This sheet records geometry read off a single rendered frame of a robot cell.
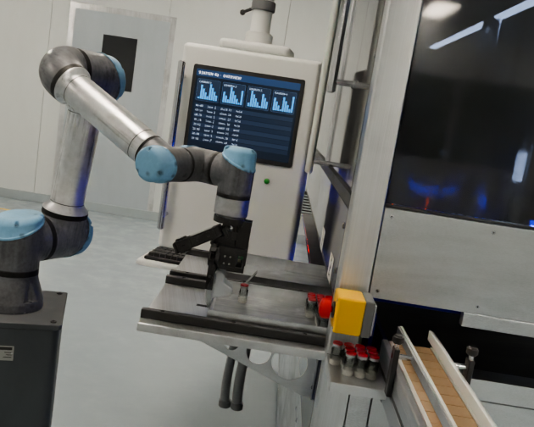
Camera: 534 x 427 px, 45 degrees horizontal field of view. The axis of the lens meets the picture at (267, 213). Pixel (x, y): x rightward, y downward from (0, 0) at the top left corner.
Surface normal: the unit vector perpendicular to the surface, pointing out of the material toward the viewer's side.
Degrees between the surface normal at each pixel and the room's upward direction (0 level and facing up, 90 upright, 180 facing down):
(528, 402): 90
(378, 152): 90
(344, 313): 90
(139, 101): 90
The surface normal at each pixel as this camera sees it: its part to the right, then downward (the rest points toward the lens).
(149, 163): -0.48, 0.07
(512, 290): -0.03, 0.15
